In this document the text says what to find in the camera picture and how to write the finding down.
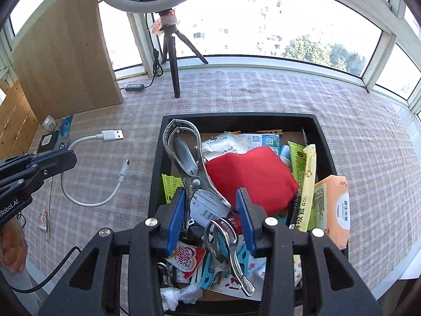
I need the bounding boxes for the pink plaid tablecloth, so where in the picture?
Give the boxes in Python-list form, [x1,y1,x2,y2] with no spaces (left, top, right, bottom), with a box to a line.
[23,69,421,316]

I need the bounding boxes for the white cartoon sticker sheet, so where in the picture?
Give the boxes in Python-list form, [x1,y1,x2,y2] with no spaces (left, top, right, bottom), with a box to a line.
[210,257,267,295]

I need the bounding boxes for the black cable with inline controller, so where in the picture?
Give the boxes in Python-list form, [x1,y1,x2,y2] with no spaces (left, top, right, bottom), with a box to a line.
[125,48,165,93]

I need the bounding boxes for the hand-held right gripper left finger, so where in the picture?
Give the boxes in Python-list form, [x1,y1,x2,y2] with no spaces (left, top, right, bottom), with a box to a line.
[38,187,187,316]

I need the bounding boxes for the pine wood panel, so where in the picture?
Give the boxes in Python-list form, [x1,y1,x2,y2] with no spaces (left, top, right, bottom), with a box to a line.
[0,79,40,159]

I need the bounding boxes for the orange tissue pack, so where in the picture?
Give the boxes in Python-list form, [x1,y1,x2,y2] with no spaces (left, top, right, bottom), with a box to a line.
[311,175,351,249]

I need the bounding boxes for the red fabric pouch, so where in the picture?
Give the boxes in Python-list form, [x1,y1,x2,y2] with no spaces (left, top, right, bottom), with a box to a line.
[204,147,300,218]

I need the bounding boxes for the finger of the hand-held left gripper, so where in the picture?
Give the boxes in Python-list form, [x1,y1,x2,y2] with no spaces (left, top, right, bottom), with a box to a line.
[0,150,78,202]
[0,148,70,172]

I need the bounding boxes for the black pen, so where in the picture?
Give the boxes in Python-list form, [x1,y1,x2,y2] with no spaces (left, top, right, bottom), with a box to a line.
[286,189,301,229]

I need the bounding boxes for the small silver metal clamp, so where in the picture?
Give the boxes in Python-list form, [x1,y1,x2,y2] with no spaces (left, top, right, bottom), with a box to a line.
[203,219,256,297]

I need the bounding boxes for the yellow stick packet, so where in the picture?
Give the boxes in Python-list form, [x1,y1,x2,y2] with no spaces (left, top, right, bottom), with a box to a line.
[296,144,317,233]

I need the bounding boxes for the blue tissue pack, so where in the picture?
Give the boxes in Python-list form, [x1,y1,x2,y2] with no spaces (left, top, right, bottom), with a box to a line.
[57,115,73,139]

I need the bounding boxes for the light blue bottle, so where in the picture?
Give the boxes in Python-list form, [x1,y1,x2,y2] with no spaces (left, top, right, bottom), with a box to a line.
[279,145,292,167]

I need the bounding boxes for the light wooden board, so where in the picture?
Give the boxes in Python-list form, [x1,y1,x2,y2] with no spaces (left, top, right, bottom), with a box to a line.
[10,0,124,124]

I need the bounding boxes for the yellow-green mesh packet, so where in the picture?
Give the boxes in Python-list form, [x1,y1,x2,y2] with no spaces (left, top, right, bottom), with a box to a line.
[162,173,183,205]

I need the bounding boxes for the white crumpled plastic wrap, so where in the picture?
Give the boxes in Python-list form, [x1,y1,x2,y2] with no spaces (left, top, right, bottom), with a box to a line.
[160,281,203,312]

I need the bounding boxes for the white usb cable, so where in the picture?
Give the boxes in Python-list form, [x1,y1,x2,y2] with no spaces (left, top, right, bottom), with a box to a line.
[60,129,130,208]

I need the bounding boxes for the green snack packet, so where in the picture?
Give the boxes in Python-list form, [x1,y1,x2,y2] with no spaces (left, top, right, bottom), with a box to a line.
[287,141,311,191]

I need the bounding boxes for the black tripod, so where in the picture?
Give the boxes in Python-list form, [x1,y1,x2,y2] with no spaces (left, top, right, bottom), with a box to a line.
[158,16,209,98]

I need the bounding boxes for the white barcode label packet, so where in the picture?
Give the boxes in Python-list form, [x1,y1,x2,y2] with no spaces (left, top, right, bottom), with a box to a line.
[189,189,232,229]

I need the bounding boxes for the white blue printed packet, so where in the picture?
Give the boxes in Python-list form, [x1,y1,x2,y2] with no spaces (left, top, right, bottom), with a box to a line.
[245,133,282,155]

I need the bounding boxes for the large silver metal tongs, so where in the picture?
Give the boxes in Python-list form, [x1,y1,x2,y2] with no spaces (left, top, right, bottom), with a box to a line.
[163,118,235,234]

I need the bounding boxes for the black storage box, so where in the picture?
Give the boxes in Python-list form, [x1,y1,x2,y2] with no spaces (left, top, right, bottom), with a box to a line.
[148,113,351,315]

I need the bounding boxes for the white window frame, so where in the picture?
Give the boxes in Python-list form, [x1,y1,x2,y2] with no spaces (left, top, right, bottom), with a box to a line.
[0,0,421,122]

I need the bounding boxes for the light blue clothes peg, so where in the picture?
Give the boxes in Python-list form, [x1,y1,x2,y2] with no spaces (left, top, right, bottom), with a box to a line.
[237,244,255,267]
[200,253,216,289]

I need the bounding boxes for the black card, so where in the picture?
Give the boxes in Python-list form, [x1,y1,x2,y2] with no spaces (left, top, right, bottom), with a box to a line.
[37,132,60,154]

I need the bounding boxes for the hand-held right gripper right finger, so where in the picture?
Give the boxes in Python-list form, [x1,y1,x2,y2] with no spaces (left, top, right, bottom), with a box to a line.
[235,187,384,316]

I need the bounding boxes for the person's left hand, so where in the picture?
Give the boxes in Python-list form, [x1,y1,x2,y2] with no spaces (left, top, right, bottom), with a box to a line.
[0,220,29,275]

